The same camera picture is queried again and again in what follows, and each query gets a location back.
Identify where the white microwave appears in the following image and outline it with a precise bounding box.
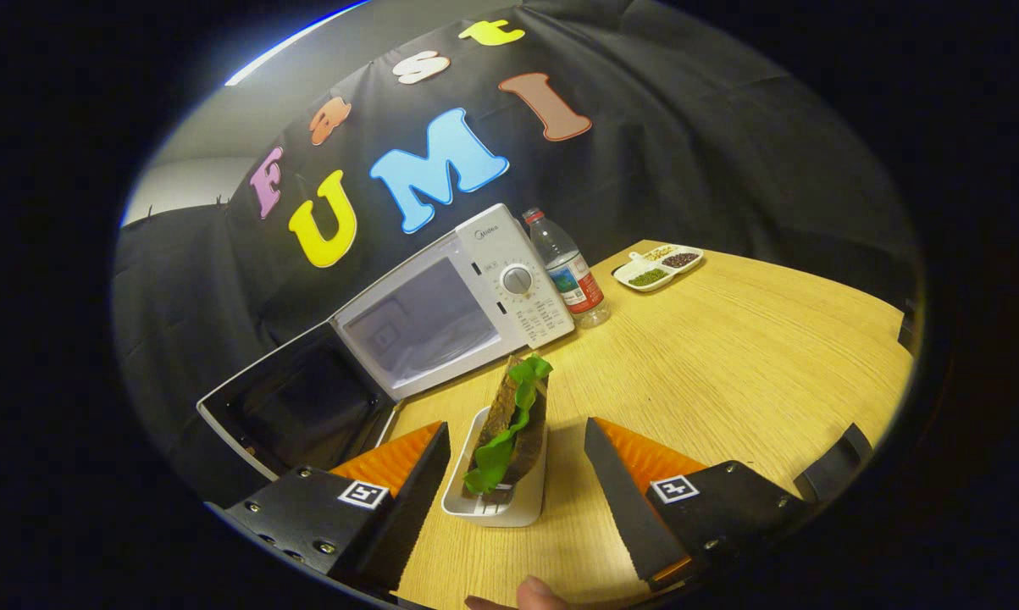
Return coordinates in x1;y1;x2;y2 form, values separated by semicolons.
196;203;576;484

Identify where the black table edge clamp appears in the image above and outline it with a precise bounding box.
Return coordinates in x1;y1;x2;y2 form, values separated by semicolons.
793;424;872;505
897;298;921;357

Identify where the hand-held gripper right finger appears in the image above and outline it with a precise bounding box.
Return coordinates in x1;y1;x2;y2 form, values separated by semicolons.
584;417;815;594

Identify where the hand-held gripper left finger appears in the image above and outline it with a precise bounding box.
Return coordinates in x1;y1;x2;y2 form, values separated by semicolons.
221;421;452;594

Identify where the brown bread lettuce sandwich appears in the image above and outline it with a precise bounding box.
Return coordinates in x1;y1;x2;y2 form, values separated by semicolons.
462;354;554;496

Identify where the white divided spice dish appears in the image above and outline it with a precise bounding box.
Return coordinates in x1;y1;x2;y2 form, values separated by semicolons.
611;244;705;293

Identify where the white rectangular food dish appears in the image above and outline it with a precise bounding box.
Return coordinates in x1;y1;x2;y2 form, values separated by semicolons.
441;407;550;528

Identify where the clear plastic water bottle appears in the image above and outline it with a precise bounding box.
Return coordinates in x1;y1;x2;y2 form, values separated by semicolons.
522;208;612;330

